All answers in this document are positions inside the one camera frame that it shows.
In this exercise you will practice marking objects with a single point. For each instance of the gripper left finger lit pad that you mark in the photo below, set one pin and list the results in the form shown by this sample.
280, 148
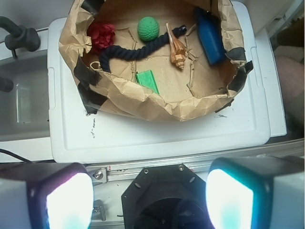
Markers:
45, 196

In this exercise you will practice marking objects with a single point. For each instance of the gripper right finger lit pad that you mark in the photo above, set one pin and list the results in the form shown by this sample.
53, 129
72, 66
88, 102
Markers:
256, 192

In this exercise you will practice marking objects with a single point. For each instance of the orange spiral shell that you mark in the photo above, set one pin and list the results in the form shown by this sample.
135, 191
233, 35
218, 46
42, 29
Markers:
177, 49

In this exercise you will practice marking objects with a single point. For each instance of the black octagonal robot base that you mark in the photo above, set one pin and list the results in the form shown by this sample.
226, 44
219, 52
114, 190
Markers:
166, 197

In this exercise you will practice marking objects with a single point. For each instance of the white plastic lid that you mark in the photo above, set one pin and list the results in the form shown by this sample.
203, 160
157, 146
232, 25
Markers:
105, 137

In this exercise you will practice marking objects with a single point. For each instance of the white sink basin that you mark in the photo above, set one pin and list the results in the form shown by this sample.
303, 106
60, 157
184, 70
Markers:
24, 111

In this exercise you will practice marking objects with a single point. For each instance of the brown paper bag tray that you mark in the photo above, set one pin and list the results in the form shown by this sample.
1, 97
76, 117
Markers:
195, 91

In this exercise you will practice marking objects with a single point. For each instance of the green rectangular block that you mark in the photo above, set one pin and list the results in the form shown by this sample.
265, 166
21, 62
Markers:
147, 79

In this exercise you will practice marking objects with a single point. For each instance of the grey faucet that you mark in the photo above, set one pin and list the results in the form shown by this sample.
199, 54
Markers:
19, 37

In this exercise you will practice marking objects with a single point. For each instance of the red paper flower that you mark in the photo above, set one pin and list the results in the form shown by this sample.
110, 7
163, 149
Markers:
102, 36

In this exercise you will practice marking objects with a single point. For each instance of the blue plastic bottle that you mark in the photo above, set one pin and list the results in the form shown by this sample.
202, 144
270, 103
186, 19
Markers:
210, 36

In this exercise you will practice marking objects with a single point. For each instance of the green dimpled ball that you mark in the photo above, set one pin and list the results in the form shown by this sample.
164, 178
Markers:
148, 29

